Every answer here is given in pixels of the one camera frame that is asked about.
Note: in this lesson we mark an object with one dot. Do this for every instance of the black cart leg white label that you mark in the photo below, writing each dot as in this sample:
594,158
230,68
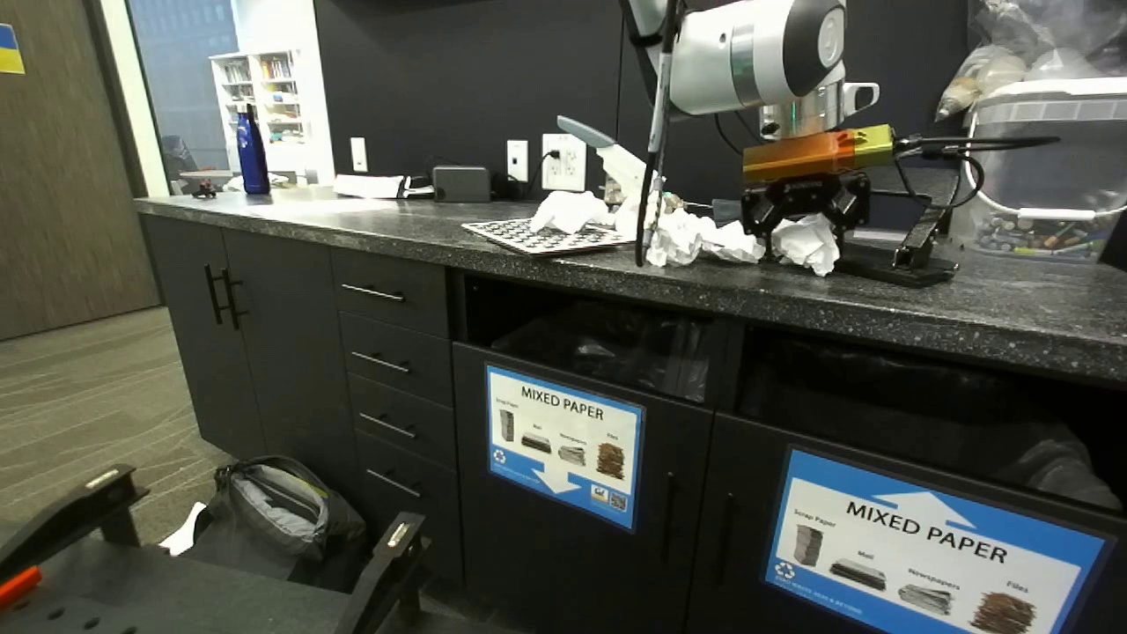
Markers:
81,497
391,565

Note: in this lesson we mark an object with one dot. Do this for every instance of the clear plastic container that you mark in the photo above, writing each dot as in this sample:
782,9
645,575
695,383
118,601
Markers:
1044,176

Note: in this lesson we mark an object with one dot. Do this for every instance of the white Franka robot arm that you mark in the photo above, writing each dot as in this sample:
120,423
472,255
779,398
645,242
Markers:
752,54

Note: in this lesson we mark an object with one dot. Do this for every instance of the small black object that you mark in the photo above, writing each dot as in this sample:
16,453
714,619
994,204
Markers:
205,180

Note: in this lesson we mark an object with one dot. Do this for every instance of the blue yellow flag sticker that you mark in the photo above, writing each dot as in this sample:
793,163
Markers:
13,49

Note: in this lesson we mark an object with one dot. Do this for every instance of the long white flat device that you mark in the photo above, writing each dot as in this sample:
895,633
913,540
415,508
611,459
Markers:
376,189

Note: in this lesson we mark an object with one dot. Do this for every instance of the white paper ball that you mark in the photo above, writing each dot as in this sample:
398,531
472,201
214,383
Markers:
628,219
809,246
569,211
678,242
733,243

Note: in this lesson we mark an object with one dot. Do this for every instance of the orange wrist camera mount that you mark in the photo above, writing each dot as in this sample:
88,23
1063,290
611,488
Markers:
812,156

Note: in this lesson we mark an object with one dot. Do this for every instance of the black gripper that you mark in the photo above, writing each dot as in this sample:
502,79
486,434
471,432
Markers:
812,200

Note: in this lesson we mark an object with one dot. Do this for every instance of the mixed paper sign up arrow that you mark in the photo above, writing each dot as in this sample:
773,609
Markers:
940,514

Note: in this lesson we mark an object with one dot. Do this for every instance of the checkerboard calibration board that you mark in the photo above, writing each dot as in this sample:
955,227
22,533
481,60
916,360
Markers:
531,238

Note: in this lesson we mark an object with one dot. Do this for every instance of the white double wall outlet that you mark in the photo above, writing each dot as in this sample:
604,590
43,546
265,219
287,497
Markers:
566,163

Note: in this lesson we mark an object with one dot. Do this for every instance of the black power adapter box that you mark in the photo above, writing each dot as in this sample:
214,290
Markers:
458,185

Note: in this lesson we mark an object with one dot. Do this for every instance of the dark grey backpack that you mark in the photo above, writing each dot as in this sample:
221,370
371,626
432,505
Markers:
284,514

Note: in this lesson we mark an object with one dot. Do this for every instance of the white shelf unit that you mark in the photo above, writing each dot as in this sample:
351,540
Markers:
276,107

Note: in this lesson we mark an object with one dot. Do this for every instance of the clear plastic bag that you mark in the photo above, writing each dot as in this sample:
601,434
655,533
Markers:
1033,39

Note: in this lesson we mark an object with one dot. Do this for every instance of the small white paper slip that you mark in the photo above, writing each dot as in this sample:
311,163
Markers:
181,533

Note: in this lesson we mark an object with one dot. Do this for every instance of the grey robot cart platform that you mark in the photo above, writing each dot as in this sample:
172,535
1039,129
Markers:
176,601

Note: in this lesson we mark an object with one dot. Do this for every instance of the mixed paper sign down arrow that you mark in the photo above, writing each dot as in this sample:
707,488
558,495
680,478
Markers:
566,468

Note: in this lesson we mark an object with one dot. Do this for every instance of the small white wall plate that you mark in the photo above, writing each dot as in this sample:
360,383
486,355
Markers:
517,158
357,154

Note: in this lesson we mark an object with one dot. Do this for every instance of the black counter cabinet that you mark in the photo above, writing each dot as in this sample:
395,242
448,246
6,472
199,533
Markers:
284,376

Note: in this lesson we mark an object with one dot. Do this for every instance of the blue water bottle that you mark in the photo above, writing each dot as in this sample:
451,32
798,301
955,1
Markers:
250,158

